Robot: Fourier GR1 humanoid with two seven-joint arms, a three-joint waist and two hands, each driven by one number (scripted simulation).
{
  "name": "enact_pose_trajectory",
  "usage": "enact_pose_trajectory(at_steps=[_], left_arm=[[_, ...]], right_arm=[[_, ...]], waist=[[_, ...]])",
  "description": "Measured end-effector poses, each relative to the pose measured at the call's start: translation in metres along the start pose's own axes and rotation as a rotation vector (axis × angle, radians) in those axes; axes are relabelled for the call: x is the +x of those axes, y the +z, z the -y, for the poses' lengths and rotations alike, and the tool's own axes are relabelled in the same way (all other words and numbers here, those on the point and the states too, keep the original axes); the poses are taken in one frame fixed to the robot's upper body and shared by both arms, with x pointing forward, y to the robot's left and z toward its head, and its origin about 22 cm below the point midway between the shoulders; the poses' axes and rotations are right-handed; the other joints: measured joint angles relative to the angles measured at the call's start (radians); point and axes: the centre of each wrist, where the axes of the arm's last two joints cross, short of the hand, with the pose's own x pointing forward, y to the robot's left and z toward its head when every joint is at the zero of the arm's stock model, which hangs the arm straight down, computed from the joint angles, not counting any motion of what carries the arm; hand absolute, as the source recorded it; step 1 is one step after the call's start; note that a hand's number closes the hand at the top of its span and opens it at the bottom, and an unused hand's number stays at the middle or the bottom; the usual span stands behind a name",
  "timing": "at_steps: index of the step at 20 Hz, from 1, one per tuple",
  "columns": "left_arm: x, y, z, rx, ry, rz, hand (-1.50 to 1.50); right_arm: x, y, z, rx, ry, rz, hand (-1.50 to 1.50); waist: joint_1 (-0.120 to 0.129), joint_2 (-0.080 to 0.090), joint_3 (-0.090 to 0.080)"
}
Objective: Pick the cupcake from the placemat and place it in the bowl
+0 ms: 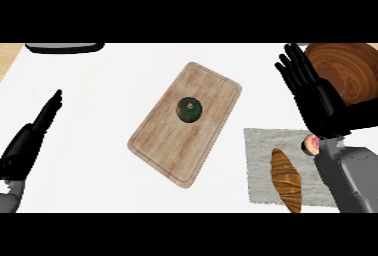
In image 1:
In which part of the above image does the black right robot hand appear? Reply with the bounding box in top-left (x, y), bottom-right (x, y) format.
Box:
top-left (274, 43), bottom-right (378, 140)

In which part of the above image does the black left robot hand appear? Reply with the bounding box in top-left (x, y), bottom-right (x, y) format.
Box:
top-left (0, 89), bottom-right (65, 182)

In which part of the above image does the brown wooden bowl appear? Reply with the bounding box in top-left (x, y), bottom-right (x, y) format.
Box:
top-left (303, 43), bottom-right (378, 107)

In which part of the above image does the grey placemat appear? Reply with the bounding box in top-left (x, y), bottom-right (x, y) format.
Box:
top-left (243, 127), bottom-right (342, 208)

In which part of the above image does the brown croissant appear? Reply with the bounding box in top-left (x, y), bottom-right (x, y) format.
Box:
top-left (269, 147), bottom-right (303, 214)

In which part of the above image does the dark green avocado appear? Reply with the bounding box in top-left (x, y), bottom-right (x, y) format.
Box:
top-left (176, 96), bottom-right (204, 124)

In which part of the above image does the wooden cutting board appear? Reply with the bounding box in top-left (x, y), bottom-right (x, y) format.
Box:
top-left (126, 61), bottom-right (244, 190)

